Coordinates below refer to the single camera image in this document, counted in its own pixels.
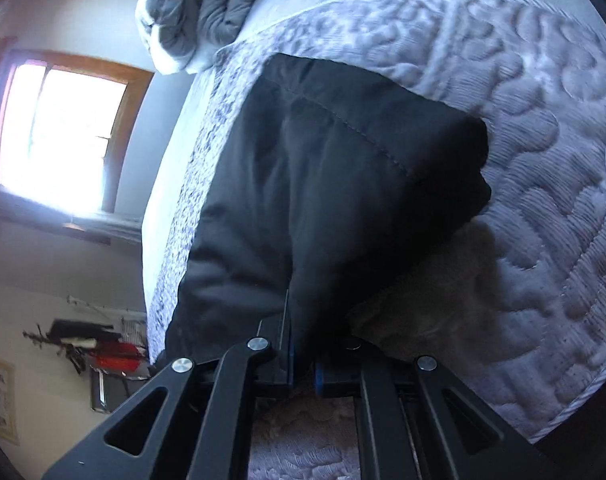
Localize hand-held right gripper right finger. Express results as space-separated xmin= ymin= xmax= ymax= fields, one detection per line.
xmin=314 ymin=336 xmax=579 ymax=480

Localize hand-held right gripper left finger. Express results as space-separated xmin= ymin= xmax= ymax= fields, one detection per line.
xmin=42 ymin=291 xmax=298 ymax=480

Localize black pants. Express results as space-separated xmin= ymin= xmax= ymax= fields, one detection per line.
xmin=165 ymin=52 xmax=492 ymax=366

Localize red and black cluttered shelf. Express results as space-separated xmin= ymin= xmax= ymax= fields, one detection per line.
xmin=24 ymin=295 xmax=151 ymax=413

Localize quilted white mattress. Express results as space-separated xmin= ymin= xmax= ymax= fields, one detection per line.
xmin=142 ymin=0 xmax=606 ymax=480

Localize wooden framed window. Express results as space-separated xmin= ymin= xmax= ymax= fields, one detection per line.
xmin=0 ymin=49 xmax=155 ymax=247

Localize grey crumpled blanket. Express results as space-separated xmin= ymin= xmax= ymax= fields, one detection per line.
xmin=135 ymin=0 xmax=289 ymax=75

